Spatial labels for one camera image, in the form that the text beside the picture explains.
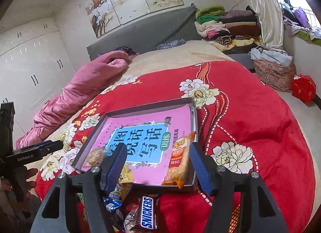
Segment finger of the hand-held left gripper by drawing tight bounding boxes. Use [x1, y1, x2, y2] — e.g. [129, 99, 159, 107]
[40, 140, 64, 157]
[32, 140, 53, 149]

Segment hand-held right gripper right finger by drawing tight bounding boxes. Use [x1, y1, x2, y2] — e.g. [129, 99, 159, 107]
[189, 142, 289, 233]

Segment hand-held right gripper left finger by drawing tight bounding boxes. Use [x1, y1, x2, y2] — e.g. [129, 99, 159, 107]
[30, 143, 128, 233]

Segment orange snack packet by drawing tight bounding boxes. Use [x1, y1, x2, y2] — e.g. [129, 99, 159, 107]
[161, 131, 196, 190]

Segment blue snack packet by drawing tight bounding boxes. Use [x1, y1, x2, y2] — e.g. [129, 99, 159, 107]
[103, 193, 123, 213]

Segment grey shallow box pink print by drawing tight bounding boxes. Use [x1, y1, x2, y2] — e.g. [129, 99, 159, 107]
[71, 97, 198, 188]

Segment person's left hand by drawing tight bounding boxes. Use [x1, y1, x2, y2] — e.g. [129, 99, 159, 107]
[22, 168, 39, 189]

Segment yellow snack packet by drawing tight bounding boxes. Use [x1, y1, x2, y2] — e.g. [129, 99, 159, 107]
[110, 164, 133, 202]

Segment clear meat floss cake packet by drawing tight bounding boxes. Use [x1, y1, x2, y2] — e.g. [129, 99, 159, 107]
[85, 147, 113, 169]

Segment brown chocolate bar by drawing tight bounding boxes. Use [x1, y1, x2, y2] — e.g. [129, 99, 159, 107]
[137, 194, 161, 232]

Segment crinkly clear snack wrapper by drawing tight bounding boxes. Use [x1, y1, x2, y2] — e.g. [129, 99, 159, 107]
[124, 204, 141, 233]

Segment pink pillow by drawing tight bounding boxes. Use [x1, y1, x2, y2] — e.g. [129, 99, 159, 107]
[15, 51, 129, 149]

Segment red floral blanket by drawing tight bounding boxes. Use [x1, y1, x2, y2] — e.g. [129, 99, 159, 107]
[35, 61, 316, 233]

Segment white wardrobe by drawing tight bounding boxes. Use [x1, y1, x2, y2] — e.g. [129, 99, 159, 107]
[0, 18, 76, 133]

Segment dark purple cloth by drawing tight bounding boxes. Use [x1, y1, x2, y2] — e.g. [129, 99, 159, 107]
[114, 46, 139, 57]

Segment beige bed sheet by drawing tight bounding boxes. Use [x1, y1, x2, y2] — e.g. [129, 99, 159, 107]
[12, 40, 236, 148]

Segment grey upholstered bench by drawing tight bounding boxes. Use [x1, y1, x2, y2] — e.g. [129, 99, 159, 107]
[227, 48, 257, 71]

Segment floral fabric bag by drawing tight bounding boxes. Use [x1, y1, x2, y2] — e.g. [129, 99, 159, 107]
[249, 46, 295, 93]

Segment dark patterned cloth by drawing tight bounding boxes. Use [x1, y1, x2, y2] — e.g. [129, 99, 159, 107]
[157, 38, 186, 50]

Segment red plastic bag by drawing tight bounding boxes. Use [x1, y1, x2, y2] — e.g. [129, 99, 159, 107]
[291, 74, 316, 103]

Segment grey headboard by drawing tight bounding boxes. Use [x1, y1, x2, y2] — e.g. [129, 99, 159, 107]
[86, 5, 201, 61]

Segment pile of folded clothes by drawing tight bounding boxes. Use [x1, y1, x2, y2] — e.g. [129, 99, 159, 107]
[194, 4, 262, 50]

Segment cream curtain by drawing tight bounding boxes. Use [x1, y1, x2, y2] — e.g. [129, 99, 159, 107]
[241, 0, 284, 48]

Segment clothes on windowsill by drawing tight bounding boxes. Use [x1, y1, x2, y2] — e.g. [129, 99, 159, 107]
[282, 6, 321, 40]

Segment floral wall painting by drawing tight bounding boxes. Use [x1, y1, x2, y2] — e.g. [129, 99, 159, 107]
[80, 0, 185, 38]

